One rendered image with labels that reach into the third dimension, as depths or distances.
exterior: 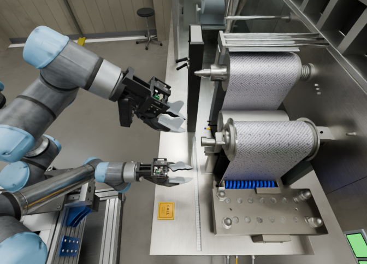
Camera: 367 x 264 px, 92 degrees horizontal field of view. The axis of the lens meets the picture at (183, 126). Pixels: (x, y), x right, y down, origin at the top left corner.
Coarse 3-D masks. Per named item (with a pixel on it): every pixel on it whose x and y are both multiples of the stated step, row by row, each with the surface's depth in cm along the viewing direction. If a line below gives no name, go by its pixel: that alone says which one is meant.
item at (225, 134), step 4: (224, 128) 60; (224, 132) 59; (228, 132) 58; (224, 136) 59; (228, 136) 57; (224, 140) 60; (228, 140) 57; (228, 144) 57; (224, 148) 59; (228, 148) 58
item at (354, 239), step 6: (354, 234) 49; (360, 234) 48; (354, 240) 49; (360, 240) 48; (354, 246) 49; (360, 246) 48; (366, 246) 46; (354, 252) 49; (360, 252) 48; (366, 252) 46
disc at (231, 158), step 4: (228, 120) 62; (232, 120) 57; (232, 124) 57; (236, 132) 54; (236, 136) 53; (236, 140) 53; (236, 144) 53; (236, 148) 54; (228, 156) 62; (232, 156) 57; (232, 160) 58
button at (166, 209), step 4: (160, 204) 79; (164, 204) 79; (168, 204) 79; (172, 204) 79; (160, 208) 78; (164, 208) 78; (168, 208) 78; (172, 208) 78; (160, 212) 77; (164, 212) 77; (168, 212) 77; (172, 212) 77; (160, 216) 76; (164, 216) 76; (168, 216) 76; (172, 216) 76
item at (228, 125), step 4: (228, 124) 58; (228, 128) 58; (232, 128) 56; (232, 132) 56; (312, 132) 56; (232, 136) 55; (312, 136) 55; (232, 140) 55; (232, 144) 55; (312, 144) 55; (232, 148) 56; (312, 148) 56; (228, 152) 58; (232, 152) 57
